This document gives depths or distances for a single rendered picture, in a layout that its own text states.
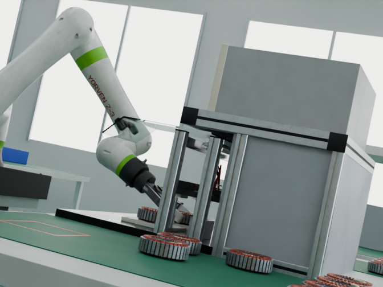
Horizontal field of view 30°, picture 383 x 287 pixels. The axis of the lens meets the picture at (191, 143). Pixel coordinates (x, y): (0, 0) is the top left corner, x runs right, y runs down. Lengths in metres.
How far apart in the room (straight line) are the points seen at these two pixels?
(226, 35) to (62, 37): 4.96
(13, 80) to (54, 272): 1.32
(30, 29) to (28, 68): 5.89
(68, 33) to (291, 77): 0.81
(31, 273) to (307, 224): 0.83
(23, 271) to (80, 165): 6.50
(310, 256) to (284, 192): 0.17
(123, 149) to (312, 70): 0.79
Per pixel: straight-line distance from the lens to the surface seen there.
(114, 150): 2.43
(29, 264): 1.18
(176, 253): 1.55
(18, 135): 8.10
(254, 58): 1.99
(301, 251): 1.80
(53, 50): 2.41
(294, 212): 1.80
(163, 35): 7.51
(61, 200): 7.74
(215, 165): 1.87
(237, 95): 1.98
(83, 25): 2.41
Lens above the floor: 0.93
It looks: 3 degrees up
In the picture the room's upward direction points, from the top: 12 degrees clockwise
